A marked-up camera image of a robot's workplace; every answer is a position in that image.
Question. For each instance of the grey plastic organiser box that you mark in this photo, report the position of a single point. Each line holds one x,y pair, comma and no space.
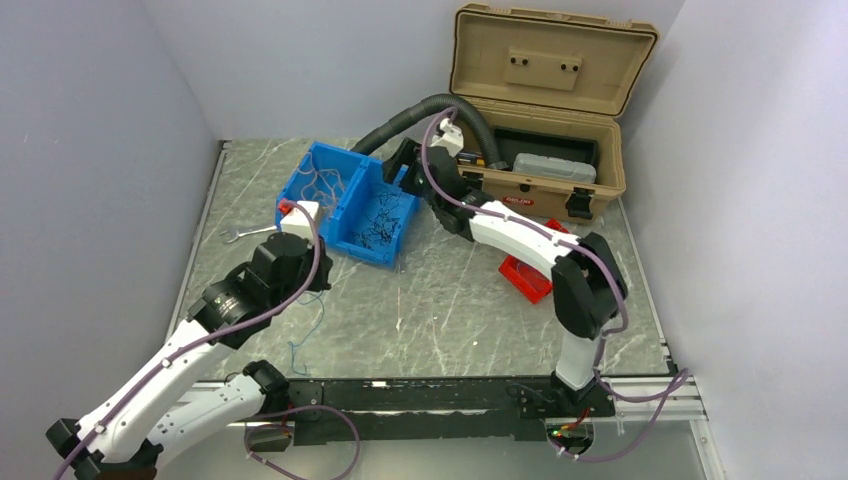
552,167

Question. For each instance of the silver wrench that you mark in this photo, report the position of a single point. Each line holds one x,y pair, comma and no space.
232,234

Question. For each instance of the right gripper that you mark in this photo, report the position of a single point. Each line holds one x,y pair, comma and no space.
406,155

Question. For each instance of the yellow black device in case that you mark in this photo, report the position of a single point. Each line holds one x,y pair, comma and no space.
470,158

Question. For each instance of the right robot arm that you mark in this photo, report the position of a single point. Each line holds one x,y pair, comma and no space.
587,285

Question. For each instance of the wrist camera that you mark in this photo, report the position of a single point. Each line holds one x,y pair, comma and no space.
448,136
300,218

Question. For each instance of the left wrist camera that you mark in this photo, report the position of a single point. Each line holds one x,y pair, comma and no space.
300,218

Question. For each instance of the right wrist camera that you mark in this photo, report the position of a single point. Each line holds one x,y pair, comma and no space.
448,136

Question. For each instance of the blue double storage bin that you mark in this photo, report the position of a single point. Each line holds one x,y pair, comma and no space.
362,216

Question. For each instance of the black tray in case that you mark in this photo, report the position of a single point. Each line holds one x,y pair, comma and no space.
512,142

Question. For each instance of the red storage bin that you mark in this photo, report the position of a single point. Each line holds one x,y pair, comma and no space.
531,283

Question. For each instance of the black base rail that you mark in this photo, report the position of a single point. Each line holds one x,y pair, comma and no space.
516,407

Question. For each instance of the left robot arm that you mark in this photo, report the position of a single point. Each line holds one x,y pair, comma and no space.
140,428

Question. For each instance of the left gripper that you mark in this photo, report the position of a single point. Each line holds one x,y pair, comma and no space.
324,266

